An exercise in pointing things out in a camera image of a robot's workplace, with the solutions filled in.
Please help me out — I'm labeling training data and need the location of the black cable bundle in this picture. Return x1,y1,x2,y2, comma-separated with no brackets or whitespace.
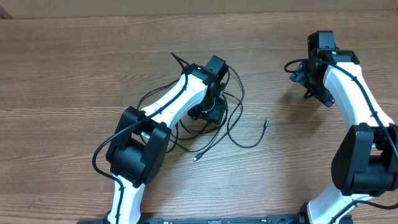
136,63,270,162

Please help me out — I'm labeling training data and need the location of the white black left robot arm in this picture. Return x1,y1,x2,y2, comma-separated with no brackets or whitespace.
103,56,228,223

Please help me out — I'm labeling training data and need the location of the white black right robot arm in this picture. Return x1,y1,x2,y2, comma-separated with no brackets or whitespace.
289,30,397,223

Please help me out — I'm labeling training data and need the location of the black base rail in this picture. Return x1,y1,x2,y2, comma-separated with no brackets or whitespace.
77,212,354,224

